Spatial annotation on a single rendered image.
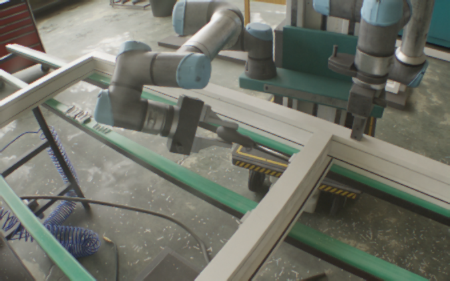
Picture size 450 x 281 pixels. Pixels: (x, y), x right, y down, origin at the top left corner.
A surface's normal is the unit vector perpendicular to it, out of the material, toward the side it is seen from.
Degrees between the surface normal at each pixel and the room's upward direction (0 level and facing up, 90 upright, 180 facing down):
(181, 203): 0
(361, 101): 90
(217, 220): 0
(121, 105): 55
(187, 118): 70
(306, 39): 90
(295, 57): 90
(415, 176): 90
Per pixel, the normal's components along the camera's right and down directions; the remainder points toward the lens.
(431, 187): -0.59, 0.55
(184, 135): 0.32, 0.28
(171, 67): -0.29, 0.08
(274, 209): -0.07, -0.77
